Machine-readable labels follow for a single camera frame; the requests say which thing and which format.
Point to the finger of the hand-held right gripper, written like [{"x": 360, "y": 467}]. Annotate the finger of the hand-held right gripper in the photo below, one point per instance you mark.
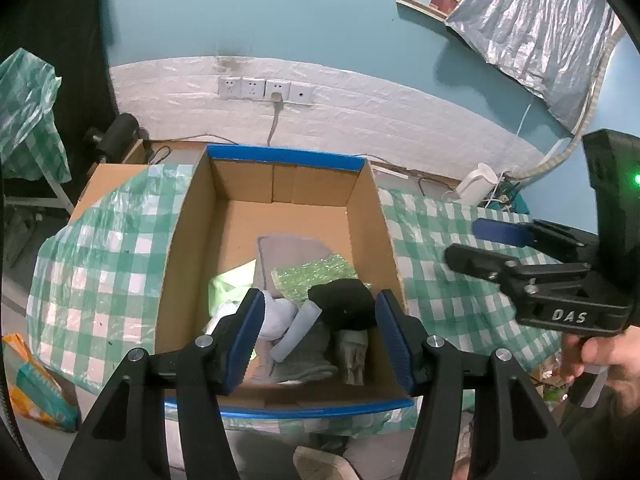
[
  {"x": 475, "y": 260},
  {"x": 500, "y": 232}
]

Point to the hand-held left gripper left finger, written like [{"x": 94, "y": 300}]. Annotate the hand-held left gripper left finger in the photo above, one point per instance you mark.
[{"x": 247, "y": 340}]

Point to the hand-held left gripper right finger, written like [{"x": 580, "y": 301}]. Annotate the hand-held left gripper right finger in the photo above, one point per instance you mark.
[{"x": 395, "y": 340}]

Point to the white cloth bundle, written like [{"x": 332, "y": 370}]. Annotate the white cloth bundle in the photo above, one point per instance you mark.
[{"x": 275, "y": 315}]

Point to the beige socks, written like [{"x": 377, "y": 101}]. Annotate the beige socks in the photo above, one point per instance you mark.
[{"x": 352, "y": 355}]

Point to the pale fluffy cloth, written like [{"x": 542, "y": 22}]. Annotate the pale fluffy cloth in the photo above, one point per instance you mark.
[{"x": 300, "y": 365}]

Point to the black sock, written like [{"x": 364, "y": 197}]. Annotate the black sock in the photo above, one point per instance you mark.
[{"x": 345, "y": 302}]

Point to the green bubble wrap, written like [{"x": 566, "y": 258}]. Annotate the green bubble wrap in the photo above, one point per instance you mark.
[{"x": 310, "y": 275}]

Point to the blue cardboard box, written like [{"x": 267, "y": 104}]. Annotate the blue cardboard box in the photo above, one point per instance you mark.
[{"x": 365, "y": 220}]

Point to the person's right forearm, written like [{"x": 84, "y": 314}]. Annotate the person's right forearm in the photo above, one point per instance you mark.
[{"x": 625, "y": 392}]

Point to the person's right hand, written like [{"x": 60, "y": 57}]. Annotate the person's right hand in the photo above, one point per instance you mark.
[{"x": 605, "y": 350}]

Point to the green checkered plastic tablecloth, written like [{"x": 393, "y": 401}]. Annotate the green checkered plastic tablecloth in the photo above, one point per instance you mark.
[{"x": 450, "y": 280}]

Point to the white electric kettle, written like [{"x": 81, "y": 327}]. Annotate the white electric kettle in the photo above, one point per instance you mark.
[{"x": 475, "y": 185}]

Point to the light green cloth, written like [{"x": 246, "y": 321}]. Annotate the light green cloth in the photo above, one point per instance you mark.
[{"x": 225, "y": 285}]

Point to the grey flat cloth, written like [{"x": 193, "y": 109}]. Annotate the grey flat cloth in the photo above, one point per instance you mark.
[{"x": 290, "y": 250}]

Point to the white plastic strip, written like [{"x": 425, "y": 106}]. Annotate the white plastic strip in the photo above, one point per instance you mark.
[{"x": 395, "y": 172}]

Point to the beige cloth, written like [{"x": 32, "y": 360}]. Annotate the beige cloth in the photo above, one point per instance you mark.
[{"x": 320, "y": 462}]

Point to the silver foil sheet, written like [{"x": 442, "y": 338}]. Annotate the silver foil sheet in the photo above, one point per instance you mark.
[{"x": 535, "y": 25}]

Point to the orange plastic bag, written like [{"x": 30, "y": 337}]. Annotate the orange plastic bag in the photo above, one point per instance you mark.
[{"x": 40, "y": 385}]

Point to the green checkered plastic bag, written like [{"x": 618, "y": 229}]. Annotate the green checkered plastic bag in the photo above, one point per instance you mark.
[{"x": 25, "y": 110}]

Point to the white round-hole wall plate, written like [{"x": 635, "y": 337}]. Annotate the white round-hole wall plate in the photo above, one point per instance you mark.
[{"x": 302, "y": 94}]

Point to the white metal frame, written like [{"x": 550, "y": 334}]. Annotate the white metal frame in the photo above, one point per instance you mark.
[{"x": 45, "y": 200}]

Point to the white wall socket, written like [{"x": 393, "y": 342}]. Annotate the white wall socket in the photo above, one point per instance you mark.
[
  {"x": 277, "y": 89},
  {"x": 229, "y": 86},
  {"x": 253, "y": 88}
]

